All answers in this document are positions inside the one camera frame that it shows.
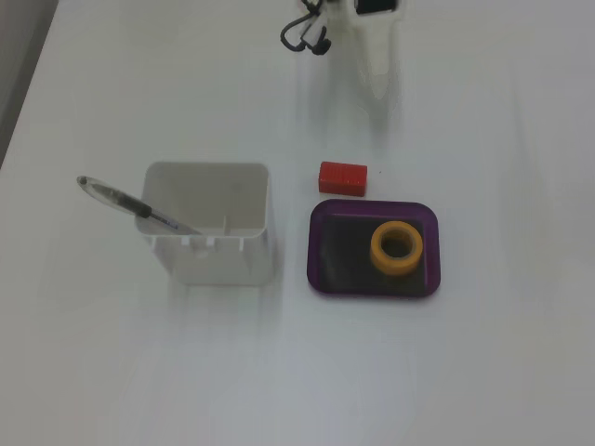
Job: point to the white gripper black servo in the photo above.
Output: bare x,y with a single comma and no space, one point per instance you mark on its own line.
376,56

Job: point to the yellow tape roll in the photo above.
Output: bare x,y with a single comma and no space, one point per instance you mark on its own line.
396,251

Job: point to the red ribbed block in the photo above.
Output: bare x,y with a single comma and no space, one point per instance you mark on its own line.
342,179

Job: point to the purple tray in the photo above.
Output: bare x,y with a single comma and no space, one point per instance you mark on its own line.
374,248

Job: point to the white square container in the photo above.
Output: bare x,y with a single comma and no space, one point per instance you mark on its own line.
209,232

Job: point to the clear ballpoint pen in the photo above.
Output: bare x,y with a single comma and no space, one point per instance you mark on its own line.
123,200

